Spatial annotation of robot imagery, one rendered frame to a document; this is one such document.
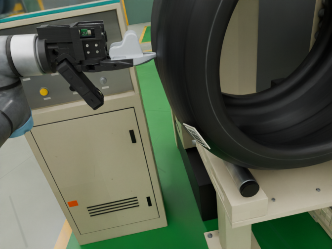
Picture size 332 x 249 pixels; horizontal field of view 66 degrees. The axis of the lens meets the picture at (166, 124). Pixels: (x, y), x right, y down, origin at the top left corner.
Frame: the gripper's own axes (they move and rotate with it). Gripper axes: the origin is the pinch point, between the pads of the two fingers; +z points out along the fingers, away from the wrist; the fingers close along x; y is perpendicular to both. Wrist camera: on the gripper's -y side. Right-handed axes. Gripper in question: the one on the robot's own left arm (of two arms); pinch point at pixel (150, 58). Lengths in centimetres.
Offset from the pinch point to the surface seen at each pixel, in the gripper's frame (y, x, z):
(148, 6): -63, 894, 68
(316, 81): -14, 14, 50
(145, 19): -102, 896, 58
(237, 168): -25.4, -6.7, 18.5
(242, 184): -26.2, -11.2, 17.8
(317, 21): -1, 37, 62
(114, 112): -38, 55, -14
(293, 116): -22.4, 9.6, 41.7
